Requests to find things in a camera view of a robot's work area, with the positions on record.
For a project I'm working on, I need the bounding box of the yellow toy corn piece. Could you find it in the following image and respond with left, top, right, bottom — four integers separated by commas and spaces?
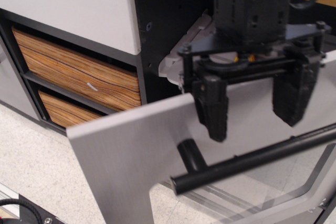
234, 54, 256, 63

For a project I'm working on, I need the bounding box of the upper wood-pattern fabric bin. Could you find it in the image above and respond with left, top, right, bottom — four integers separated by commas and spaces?
12, 27, 142, 111

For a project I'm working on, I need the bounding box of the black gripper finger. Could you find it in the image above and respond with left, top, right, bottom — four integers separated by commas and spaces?
192, 75, 228, 142

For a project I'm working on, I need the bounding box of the grey oven rack shelf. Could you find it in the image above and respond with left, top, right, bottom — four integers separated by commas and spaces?
157, 8, 253, 91

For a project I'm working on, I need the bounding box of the black oven door handle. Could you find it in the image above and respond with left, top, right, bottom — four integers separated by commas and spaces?
170, 124, 335, 195

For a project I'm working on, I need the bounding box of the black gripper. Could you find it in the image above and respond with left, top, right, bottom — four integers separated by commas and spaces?
177, 0, 332, 127

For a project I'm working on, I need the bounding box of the black braided cable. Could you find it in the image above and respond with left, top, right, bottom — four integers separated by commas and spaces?
0, 197, 41, 224

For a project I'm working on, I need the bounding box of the grey toy oven door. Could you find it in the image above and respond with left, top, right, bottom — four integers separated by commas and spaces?
67, 51, 335, 223

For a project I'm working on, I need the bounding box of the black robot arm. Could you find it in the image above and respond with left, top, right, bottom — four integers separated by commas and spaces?
178, 0, 331, 142

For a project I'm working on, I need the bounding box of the wood-pattern fabric bin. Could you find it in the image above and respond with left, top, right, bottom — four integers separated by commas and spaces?
12, 27, 142, 111
38, 89, 105, 128

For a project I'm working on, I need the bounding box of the grey toy kitchen cabinet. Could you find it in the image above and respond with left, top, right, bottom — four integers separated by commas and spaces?
1, 0, 213, 134

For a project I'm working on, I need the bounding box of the lower wood-pattern fabric bin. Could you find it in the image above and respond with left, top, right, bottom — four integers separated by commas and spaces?
38, 89, 105, 128

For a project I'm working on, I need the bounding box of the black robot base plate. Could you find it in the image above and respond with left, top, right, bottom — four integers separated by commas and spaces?
17, 194, 66, 224

